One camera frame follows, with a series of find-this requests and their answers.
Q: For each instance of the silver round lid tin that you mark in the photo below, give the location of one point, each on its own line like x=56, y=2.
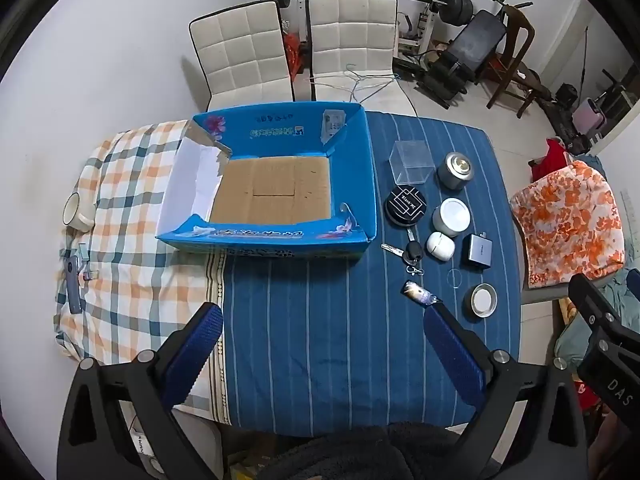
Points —
x=483, y=300

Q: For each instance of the clear plastic cube box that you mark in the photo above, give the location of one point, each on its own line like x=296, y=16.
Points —
x=411, y=162

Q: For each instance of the blue cardboard milk box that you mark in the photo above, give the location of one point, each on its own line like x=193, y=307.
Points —
x=273, y=179

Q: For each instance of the right white padded chair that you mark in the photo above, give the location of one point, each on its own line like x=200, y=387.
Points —
x=363, y=32

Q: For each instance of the silver round tin can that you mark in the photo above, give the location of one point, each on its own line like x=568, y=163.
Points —
x=455, y=171

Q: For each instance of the wire clothes hanger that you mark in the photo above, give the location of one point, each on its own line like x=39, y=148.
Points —
x=352, y=85

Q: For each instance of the white round jar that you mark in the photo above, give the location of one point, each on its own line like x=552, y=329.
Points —
x=452, y=217

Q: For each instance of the brown wooden chair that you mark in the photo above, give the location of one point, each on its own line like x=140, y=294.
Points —
x=513, y=76

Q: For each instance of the galaxy print lighter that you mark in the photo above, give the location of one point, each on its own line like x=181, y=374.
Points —
x=419, y=294

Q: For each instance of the grey blue pen tool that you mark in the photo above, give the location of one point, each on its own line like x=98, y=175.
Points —
x=77, y=272

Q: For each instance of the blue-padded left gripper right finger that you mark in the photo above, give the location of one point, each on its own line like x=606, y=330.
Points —
x=447, y=338

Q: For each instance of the grey metal flask box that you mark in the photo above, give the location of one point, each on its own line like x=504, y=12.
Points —
x=478, y=250

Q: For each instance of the orange plaid tablecloth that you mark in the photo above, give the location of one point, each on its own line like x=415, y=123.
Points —
x=134, y=290

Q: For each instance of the orange floral cushion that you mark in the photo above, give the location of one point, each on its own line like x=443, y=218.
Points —
x=571, y=225

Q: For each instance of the red bag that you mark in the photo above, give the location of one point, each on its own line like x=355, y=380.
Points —
x=557, y=157

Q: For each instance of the pink small suitcase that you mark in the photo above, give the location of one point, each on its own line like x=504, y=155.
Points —
x=588, y=118

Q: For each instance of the blue striped tablecloth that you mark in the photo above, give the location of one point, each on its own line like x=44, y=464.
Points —
x=323, y=345

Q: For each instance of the white tape roll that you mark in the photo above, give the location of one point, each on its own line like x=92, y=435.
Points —
x=79, y=212

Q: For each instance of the left white padded chair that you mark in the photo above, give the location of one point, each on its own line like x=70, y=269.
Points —
x=242, y=55

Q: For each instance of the white earbuds case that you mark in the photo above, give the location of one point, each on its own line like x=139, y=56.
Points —
x=440, y=246

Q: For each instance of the white padded chair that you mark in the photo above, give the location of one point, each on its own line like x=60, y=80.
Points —
x=242, y=55
x=363, y=32

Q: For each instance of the black round patterned case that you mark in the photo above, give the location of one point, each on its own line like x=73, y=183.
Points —
x=405, y=206

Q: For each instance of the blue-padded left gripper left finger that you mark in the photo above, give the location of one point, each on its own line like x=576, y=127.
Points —
x=185, y=352

